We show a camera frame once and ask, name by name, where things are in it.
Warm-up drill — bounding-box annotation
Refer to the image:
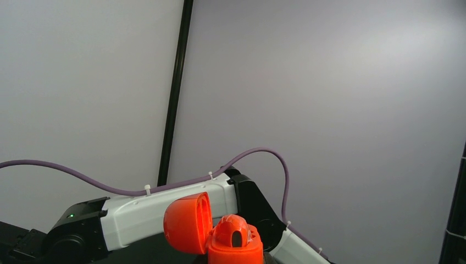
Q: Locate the orange earbud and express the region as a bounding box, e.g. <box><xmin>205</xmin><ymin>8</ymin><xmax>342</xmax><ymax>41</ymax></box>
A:
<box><xmin>212</xmin><ymin>214</ymin><xmax>252</xmax><ymax>248</ymax></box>

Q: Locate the black enclosure frame post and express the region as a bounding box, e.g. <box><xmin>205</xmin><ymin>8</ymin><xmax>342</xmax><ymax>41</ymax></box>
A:
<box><xmin>157</xmin><ymin>0</ymin><xmax>194</xmax><ymax>186</ymax></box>

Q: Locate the orange round case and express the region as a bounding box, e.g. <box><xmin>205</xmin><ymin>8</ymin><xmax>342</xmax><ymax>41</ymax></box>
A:
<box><xmin>163</xmin><ymin>192</ymin><xmax>264</xmax><ymax>264</ymax></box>

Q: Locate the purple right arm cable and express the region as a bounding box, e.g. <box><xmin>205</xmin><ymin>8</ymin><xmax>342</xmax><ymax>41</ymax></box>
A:
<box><xmin>0</xmin><ymin>147</ymin><xmax>330</xmax><ymax>261</ymax></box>

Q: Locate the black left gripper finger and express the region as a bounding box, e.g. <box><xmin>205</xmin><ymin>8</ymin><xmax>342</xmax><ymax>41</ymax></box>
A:
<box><xmin>263</xmin><ymin>251</ymin><xmax>278</xmax><ymax>264</ymax></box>

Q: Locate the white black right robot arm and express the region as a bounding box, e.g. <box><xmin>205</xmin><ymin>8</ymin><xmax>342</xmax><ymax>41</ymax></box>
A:
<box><xmin>1</xmin><ymin>167</ymin><xmax>328</xmax><ymax>263</ymax></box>

